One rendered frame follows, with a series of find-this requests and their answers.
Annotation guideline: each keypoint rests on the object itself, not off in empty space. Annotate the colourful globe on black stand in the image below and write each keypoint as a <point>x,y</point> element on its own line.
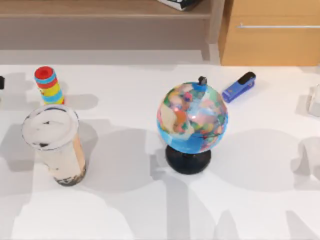
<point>192,120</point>

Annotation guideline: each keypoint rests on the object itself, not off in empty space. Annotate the blue and black stapler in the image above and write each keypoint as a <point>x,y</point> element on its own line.
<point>237,88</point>

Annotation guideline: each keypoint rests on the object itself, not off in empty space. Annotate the milk tea cup with lid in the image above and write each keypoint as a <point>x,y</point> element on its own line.
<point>53,140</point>

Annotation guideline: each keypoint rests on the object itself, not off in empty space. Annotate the open wooden shelf unit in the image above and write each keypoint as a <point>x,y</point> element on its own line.
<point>105,25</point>

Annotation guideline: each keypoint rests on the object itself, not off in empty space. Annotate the stack of coloured rings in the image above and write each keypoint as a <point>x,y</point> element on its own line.
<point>49,87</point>

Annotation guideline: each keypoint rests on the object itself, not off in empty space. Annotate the black and white book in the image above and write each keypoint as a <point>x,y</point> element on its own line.
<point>180,3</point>

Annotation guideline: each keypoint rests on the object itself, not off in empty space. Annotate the wooden cupboard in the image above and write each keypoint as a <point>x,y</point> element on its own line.
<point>272,42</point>

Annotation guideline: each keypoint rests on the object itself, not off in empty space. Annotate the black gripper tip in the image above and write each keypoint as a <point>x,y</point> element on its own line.
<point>1,82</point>

